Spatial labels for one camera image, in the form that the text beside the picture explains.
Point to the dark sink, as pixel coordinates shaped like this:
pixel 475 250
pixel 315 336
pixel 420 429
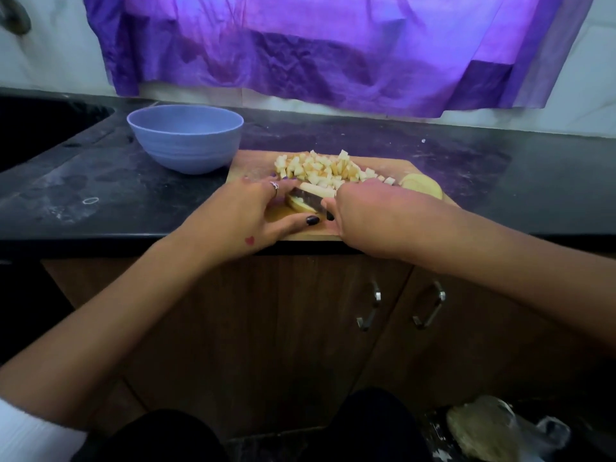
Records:
pixel 48 125

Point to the white rubber band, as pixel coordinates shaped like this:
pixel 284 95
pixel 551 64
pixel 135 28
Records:
pixel 84 200

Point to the person's left hand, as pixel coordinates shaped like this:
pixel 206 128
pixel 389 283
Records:
pixel 236 221

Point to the wooden cutting board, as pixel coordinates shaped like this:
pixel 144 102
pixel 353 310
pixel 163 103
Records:
pixel 255 163

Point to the purple cloth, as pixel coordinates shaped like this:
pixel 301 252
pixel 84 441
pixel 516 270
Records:
pixel 337 43

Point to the person's right forearm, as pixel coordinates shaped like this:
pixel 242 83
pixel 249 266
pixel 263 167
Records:
pixel 539 269

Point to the person's right hand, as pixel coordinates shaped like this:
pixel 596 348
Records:
pixel 385 218

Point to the plastic bags on floor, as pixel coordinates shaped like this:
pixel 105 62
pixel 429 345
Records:
pixel 481 430

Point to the potato slice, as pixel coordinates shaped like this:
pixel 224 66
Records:
pixel 422 183

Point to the person's left forearm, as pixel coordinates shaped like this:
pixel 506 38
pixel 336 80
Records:
pixel 96 332

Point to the rounded potato end piece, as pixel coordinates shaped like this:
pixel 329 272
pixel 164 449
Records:
pixel 300 200

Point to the pile of diced potato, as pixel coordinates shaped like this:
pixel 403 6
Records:
pixel 327 168

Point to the blue bowl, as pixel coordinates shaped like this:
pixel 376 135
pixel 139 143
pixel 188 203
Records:
pixel 185 139

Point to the metal faucet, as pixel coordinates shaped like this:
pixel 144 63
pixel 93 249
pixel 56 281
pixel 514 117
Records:
pixel 14 14

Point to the person's dark trousers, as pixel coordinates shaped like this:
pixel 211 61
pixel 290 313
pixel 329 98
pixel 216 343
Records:
pixel 375 428

